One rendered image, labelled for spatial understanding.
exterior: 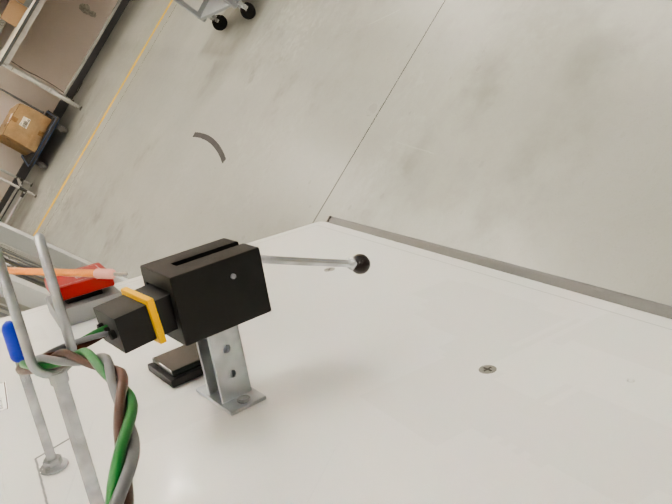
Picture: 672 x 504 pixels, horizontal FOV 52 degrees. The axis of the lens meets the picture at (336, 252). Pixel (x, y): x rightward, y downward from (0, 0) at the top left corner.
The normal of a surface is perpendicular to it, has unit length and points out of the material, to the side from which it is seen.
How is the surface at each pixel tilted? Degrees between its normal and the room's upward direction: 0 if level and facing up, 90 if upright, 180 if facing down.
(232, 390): 95
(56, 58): 90
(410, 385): 48
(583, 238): 0
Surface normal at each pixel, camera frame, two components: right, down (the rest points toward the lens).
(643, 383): -0.15, -0.94
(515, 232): -0.73, -0.43
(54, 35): 0.45, 0.29
